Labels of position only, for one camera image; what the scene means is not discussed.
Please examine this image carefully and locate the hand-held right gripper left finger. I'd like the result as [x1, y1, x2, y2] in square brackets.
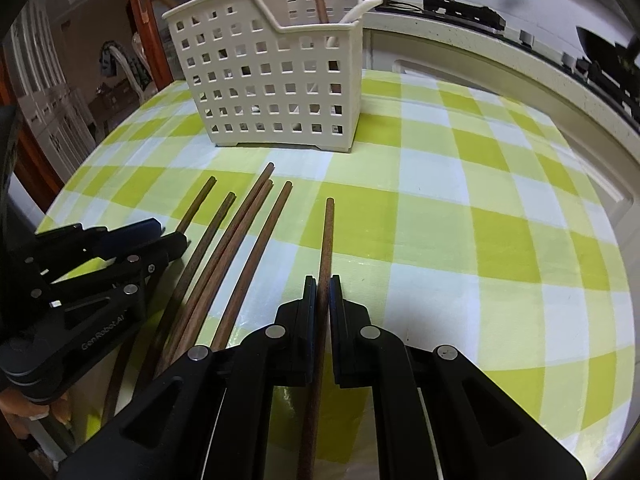
[55, 275, 321, 480]

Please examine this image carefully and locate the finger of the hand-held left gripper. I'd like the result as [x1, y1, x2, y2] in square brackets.
[30, 231, 190, 306]
[22, 218, 163, 273]

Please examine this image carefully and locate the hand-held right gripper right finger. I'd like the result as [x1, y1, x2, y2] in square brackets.
[327, 274, 586, 480]

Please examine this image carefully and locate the white plastic utensil basket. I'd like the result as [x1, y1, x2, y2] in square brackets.
[162, 0, 365, 153]

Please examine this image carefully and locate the person's left hand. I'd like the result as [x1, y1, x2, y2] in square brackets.
[0, 391, 73, 428]

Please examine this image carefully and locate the white hallway cabinet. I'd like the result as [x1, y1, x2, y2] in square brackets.
[10, 0, 96, 181]

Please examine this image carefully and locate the white ornate chair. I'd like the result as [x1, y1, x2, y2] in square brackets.
[100, 40, 151, 98]

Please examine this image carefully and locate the dark bag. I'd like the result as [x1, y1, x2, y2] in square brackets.
[101, 42, 123, 78]

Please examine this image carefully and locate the black burner grate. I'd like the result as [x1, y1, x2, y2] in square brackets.
[422, 0, 507, 30]
[575, 57, 640, 116]

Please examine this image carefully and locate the black glass gas cooktop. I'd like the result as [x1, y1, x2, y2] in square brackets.
[380, 0, 640, 128]

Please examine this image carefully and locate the black wok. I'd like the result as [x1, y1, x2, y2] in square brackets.
[575, 25, 640, 68]

